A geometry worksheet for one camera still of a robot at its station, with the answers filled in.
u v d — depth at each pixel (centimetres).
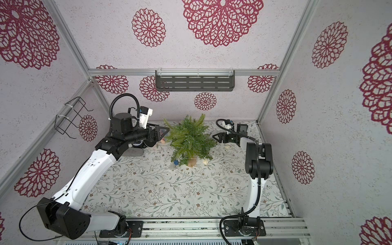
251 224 66
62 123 73
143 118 63
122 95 54
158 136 64
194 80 97
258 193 60
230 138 91
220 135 92
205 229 76
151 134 63
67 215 38
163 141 65
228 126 93
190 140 73
